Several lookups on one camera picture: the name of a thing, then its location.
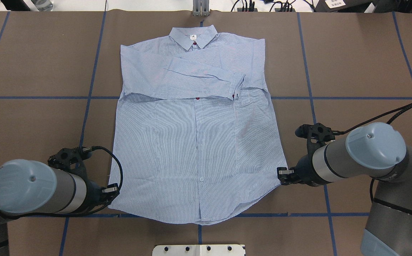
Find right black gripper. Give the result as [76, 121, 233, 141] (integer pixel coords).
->
[277, 156, 317, 187]

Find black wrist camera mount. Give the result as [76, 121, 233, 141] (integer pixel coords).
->
[295, 123, 336, 157]
[48, 147, 92, 178]

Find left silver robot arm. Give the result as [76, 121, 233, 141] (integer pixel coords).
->
[0, 159, 119, 256]

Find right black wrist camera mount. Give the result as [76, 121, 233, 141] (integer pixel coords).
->
[295, 123, 336, 157]

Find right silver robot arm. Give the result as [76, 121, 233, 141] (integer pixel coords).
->
[277, 123, 412, 256]

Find right black robot cable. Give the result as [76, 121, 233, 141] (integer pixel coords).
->
[332, 95, 412, 135]

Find white camera stand pillar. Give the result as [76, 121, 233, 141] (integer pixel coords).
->
[152, 244, 247, 256]

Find clear black-capped bottle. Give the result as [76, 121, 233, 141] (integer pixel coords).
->
[31, 0, 53, 12]

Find aluminium frame post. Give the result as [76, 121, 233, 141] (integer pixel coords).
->
[192, 0, 210, 17]

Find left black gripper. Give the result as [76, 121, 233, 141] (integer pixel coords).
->
[83, 180, 120, 213]

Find light blue striped shirt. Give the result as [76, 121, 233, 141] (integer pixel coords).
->
[109, 26, 287, 225]

